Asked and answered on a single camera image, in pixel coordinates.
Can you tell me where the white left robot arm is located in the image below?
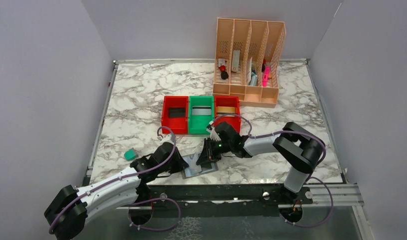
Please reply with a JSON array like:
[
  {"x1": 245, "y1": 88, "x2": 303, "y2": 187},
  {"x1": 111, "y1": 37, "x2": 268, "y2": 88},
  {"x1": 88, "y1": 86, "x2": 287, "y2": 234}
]
[{"x1": 44, "y1": 142, "x2": 189, "y2": 240}]

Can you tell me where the silver striped card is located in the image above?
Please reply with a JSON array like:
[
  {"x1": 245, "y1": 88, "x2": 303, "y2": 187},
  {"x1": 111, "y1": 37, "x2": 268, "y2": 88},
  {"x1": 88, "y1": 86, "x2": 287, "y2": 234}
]
[{"x1": 191, "y1": 106, "x2": 212, "y2": 116}]

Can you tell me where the green plastic bin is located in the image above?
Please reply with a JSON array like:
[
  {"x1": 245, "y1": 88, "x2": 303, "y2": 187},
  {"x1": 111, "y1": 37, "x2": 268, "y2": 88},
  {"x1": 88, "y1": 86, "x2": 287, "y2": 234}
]
[{"x1": 187, "y1": 96, "x2": 215, "y2": 135}]

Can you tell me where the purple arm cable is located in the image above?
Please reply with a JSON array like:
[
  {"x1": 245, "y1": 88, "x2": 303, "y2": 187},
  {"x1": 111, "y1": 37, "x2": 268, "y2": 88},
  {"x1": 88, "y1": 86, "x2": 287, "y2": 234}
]
[
  {"x1": 48, "y1": 126, "x2": 183, "y2": 236},
  {"x1": 208, "y1": 113, "x2": 334, "y2": 229}
]

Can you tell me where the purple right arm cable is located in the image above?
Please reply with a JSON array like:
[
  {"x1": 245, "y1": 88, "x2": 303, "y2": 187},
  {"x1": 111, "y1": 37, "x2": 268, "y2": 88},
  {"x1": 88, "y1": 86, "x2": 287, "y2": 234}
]
[{"x1": 208, "y1": 113, "x2": 334, "y2": 229}]

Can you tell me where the gold striped card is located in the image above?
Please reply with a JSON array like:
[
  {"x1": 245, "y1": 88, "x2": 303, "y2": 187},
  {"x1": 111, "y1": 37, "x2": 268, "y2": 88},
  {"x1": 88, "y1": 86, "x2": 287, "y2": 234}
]
[{"x1": 216, "y1": 106, "x2": 236, "y2": 115}]

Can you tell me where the peach desk organizer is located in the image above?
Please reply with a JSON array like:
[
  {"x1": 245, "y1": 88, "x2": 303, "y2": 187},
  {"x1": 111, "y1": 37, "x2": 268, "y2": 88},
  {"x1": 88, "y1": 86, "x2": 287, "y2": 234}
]
[{"x1": 212, "y1": 17, "x2": 287, "y2": 108}]

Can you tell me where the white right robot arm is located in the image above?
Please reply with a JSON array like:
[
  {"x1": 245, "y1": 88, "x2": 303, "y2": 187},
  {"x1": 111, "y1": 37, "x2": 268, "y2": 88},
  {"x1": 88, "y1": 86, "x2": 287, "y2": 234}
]
[{"x1": 196, "y1": 121, "x2": 326, "y2": 194}]

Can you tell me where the red black marker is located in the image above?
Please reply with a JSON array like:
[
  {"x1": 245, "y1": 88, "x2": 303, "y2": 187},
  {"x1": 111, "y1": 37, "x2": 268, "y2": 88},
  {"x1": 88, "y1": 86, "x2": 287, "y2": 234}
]
[{"x1": 218, "y1": 65, "x2": 229, "y2": 80}]

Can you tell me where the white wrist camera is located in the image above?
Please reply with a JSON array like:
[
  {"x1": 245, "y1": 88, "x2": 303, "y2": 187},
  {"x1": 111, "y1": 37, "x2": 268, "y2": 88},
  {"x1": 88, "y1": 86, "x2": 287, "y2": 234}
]
[
  {"x1": 206, "y1": 125, "x2": 221, "y2": 141},
  {"x1": 158, "y1": 133, "x2": 175, "y2": 145}
]

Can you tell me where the red plastic bin left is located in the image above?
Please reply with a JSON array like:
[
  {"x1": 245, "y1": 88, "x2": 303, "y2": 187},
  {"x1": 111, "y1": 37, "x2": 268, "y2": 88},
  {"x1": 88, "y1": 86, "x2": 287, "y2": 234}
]
[{"x1": 160, "y1": 95, "x2": 189, "y2": 135}]

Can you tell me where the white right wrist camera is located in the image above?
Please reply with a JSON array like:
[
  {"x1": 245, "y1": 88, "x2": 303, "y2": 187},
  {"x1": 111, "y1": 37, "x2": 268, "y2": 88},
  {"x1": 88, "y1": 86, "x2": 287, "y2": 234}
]
[{"x1": 206, "y1": 125, "x2": 221, "y2": 141}]

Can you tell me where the black card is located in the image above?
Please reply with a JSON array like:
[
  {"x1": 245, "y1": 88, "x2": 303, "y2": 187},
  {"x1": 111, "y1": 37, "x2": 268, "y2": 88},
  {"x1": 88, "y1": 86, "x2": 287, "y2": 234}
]
[{"x1": 168, "y1": 107, "x2": 186, "y2": 119}]

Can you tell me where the white red box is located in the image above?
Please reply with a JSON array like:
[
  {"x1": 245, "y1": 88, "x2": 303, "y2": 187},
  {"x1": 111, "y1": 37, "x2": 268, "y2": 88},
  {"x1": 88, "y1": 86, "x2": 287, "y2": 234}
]
[{"x1": 231, "y1": 49, "x2": 241, "y2": 73}]

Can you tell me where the red plastic bin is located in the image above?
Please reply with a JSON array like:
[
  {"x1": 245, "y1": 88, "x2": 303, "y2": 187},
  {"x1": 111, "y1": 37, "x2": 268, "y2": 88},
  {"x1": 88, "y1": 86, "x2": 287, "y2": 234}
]
[
  {"x1": 214, "y1": 96, "x2": 242, "y2": 133},
  {"x1": 160, "y1": 95, "x2": 189, "y2": 135}
]

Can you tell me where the red plastic bin right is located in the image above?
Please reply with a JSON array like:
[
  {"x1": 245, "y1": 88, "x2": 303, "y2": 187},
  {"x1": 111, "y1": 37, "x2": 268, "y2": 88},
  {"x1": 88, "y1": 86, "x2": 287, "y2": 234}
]
[{"x1": 214, "y1": 96, "x2": 242, "y2": 133}]

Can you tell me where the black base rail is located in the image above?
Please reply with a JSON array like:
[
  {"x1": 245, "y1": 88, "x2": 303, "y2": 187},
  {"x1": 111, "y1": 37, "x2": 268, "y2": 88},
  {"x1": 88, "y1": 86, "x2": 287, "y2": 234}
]
[{"x1": 126, "y1": 183, "x2": 313, "y2": 219}]

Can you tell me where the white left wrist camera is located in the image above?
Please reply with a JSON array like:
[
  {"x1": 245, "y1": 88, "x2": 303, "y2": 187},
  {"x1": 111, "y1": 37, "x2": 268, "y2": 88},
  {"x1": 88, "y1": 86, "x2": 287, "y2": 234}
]
[{"x1": 158, "y1": 133, "x2": 175, "y2": 145}]

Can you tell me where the grey card holder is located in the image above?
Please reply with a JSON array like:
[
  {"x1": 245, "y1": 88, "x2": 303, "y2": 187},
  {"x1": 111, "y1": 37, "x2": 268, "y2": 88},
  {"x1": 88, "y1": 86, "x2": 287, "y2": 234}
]
[{"x1": 181, "y1": 153, "x2": 218, "y2": 179}]

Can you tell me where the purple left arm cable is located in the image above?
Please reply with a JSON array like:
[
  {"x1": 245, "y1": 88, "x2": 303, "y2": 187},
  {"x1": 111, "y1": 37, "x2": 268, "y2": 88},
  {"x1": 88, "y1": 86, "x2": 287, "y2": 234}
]
[{"x1": 48, "y1": 126, "x2": 183, "y2": 236}]

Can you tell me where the teal eraser block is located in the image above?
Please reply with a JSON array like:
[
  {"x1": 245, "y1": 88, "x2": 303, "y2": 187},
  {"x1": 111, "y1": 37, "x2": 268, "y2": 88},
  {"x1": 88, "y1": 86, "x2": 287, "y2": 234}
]
[{"x1": 124, "y1": 148, "x2": 138, "y2": 162}]

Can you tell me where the pink highlighter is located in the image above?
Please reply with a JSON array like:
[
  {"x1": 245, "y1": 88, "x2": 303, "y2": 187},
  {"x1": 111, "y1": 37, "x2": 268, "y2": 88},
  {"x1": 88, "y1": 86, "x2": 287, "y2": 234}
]
[{"x1": 261, "y1": 65, "x2": 271, "y2": 87}]

